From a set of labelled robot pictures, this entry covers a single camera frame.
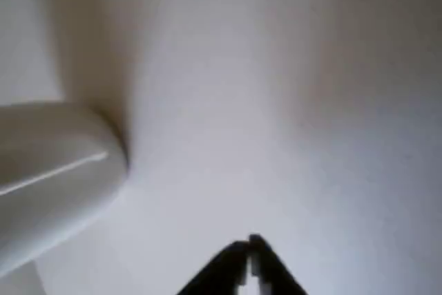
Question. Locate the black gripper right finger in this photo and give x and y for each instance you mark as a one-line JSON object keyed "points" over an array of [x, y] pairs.
{"points": [[273, 274]]}

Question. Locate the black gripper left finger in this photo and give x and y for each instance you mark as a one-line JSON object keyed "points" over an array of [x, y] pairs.
{"points": [[228, 264]]}

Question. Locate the white ceramic mug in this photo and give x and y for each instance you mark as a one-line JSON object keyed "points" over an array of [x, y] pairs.
{"points": [[52, 143]]}

